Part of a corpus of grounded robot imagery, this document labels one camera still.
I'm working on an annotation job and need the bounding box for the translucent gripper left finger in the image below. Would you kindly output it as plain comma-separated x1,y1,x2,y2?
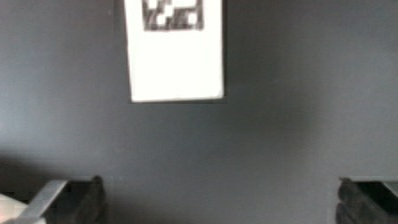
11,176,108,224

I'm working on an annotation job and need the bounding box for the white U-shaped obstacle fence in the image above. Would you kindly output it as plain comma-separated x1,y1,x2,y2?
0,194,30,224

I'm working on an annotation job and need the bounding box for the translucent gripper right finger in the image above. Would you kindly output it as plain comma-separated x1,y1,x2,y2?
336,178,398,224

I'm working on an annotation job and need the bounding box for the white marker base plate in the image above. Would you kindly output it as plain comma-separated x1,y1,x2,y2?
124,0,224,103

